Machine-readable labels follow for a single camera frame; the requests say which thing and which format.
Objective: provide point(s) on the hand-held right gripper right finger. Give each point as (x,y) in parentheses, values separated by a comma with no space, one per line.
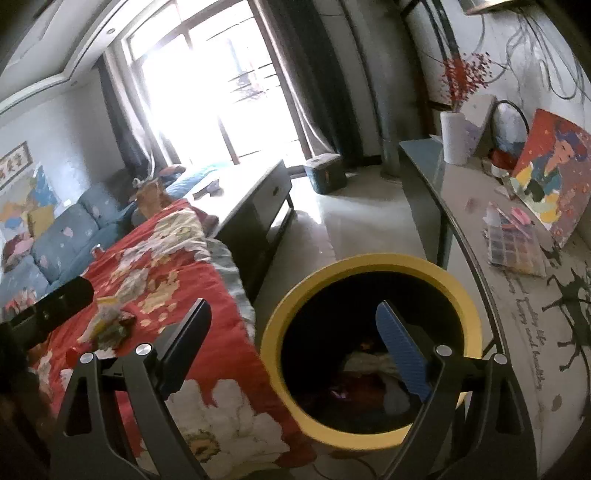
(401,355)

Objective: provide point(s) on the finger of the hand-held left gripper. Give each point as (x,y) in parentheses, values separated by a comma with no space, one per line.
(55,309)

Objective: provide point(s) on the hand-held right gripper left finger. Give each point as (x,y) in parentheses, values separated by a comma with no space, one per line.
(182,355)

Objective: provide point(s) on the pale yellow snack packet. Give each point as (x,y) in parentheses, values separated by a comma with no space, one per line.
(104,318)

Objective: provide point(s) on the yellow rimmed black bin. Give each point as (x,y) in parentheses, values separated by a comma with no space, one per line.
(286,350)

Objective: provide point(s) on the blue patterned sofa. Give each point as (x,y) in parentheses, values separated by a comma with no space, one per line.
(60,244)

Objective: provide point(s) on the red drink can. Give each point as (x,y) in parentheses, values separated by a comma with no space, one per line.
(98,252)

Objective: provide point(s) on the pink clothes pile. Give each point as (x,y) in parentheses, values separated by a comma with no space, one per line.
(16,249)

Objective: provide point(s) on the yellow pillow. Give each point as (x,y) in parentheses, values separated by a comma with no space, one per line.
(40,220)

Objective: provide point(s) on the red floral blanket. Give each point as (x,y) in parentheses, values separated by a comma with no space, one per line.
(166,258)

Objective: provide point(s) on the country map poster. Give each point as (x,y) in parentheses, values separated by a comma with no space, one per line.
(25,198)

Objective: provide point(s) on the orange plush toy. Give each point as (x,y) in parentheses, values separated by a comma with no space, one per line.
(150,198)

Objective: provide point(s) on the framed calligraphy picture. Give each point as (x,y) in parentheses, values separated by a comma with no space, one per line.
(14,166)

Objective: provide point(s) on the glass top television console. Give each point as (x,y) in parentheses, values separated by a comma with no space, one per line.
(461,217)

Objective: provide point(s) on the clear bead organizer box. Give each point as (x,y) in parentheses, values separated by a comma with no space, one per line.
(515,244)

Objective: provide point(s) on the small grey cloth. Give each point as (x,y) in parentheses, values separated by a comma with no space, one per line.
(214,188)

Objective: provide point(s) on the grey coffee table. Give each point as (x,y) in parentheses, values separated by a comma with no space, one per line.
(249,194)

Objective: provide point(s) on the blue storage stool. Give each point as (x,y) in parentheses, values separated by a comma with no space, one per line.
(325,173)

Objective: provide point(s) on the dark grey curtain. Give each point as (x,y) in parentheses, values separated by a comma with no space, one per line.
(124,120)
(323,83)

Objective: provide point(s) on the colourful portrait painting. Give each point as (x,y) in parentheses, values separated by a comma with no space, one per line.
(549,175)

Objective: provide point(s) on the white canvas board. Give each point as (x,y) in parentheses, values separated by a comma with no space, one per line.
(482,120)

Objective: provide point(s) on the white standing air conditioner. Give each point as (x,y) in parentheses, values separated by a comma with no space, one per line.
(388,92)

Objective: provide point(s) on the glass balcony door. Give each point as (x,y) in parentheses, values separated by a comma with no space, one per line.
(207,92)

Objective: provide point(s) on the wall television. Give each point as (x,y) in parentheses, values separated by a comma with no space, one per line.
(498,4)

